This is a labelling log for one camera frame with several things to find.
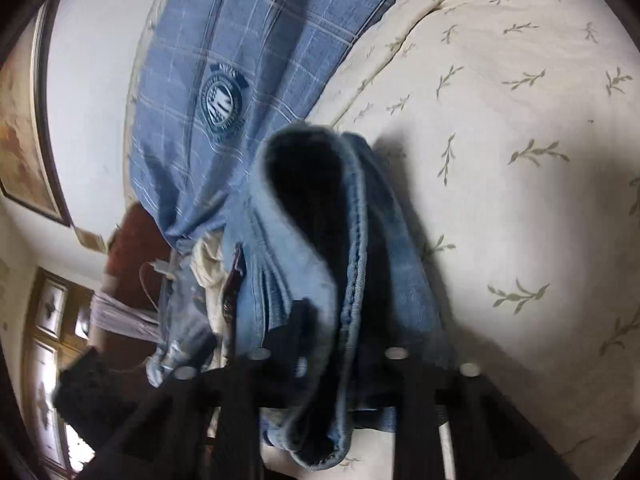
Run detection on blue denim pants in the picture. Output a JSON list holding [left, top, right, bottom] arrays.
[[220, 122, 457, 468]]

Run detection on pale pleated cloth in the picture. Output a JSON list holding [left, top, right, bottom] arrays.
[[91, 291, 162, 342]]

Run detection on small yellowish wall card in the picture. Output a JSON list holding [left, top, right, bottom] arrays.
[[74, 226, 109, 252]]

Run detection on cream leaf print bed sheet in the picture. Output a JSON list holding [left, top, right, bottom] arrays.
[[190, 0, 640, 480]]

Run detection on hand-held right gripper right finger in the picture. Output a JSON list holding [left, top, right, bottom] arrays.
[[384, 340, 576, 480]]

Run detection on blue plaid blanket with emblem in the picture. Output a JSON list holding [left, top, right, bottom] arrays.
[[125, 0, 436, 256]]

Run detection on white charging cable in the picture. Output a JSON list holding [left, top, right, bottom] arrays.
[[139, 261, 168, 312]]

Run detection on wooden door with glass panels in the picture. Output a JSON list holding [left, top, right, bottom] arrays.
[[20, 267, 102, 476]]

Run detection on brown headboard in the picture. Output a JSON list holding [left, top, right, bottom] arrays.
[[95, 202, 173, 376]]

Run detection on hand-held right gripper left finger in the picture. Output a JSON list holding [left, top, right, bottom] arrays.
[[85, 300, 321, 480]]

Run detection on dark framed wall picture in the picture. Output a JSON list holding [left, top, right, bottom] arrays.
[[0, 4, 72, 227]]

